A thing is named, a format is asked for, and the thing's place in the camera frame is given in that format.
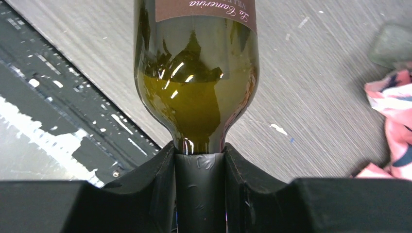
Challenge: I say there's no pink shark print cloth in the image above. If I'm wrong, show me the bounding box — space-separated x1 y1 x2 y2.
355 68 412 180

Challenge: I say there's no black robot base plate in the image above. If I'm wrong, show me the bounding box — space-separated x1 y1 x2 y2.
0 0 160 187

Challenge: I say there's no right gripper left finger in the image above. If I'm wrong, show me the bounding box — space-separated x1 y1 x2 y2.
0 143 175 233

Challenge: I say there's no dark wine bottle cream label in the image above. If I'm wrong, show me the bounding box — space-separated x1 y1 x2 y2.
134 0 259 233

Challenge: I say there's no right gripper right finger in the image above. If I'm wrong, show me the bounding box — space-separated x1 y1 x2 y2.
225 144 412 233

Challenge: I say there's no clear slim glass bottle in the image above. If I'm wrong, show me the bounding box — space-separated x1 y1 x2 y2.
368 23 412 69

